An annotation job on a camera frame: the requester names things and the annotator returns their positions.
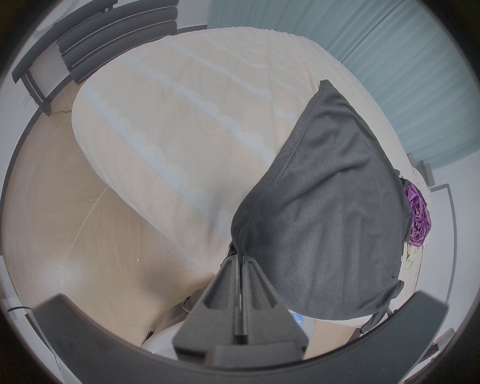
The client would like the blue-green curtain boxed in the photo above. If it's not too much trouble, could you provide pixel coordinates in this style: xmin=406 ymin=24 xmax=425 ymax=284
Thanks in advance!
xmin=341 ymin=7 xmax=467 ymax=169
xmin=208 ymin=0 xmax=376 ymax=64

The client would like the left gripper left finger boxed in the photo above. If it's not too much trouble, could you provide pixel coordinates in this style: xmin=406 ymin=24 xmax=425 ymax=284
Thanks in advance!
xmin=172 ymin=257 xmax=241 ymax=357

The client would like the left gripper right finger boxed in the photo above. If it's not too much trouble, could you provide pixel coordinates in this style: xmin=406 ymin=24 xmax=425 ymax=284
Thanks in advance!
xmin=240 ymin=256 xmax=309 ymax=353

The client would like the white printed garment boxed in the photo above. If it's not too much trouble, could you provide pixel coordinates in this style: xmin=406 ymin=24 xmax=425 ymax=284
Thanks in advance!
xmin=403 ymin=240 xmax=421 ymax=271

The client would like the white printed pillow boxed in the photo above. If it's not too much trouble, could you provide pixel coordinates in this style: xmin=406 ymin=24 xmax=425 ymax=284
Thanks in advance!
xmin=409 ymin=165 xmax=430 ymax=186

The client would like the purple satin garment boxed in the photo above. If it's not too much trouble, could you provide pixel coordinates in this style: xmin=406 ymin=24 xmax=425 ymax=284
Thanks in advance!
xmin=403 ymin=182 xmax=433 ymax=248

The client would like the grey bedside table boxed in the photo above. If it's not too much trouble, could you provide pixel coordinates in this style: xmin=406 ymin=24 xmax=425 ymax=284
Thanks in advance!
xmin=407 ymin=152 xmax=436 ymax=186

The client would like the bed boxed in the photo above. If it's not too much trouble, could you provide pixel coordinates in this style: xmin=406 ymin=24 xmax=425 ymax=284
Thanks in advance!
xmin=71 ymin=27 xmax=458 ymax=336

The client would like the black T-shirt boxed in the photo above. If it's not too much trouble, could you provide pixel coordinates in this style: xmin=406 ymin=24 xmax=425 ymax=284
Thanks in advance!
xmin=229 ymin=79 xmax=413 ymax=334

